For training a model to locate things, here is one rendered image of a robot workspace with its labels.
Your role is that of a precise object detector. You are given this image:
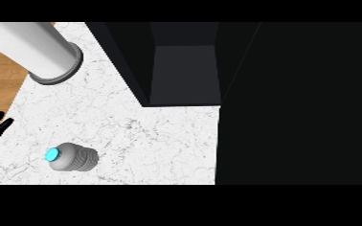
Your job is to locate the dark grey cabinet door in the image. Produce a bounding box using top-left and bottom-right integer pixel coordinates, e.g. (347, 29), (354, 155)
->
(214, 21), (362, 186)

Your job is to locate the dark grey open cabinet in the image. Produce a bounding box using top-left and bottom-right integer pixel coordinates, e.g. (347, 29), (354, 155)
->
(84, 21), (263, 107)

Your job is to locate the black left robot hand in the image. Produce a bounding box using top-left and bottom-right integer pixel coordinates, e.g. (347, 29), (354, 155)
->
(0, 110), (14, 138)

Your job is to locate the grey water bottle, cyan cap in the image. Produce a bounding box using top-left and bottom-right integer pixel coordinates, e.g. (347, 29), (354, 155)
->
(44, 142), (100, 172)

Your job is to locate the white cylinder with grey rim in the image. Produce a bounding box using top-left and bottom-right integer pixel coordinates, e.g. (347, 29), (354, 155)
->
(0, 21), (84, 86)

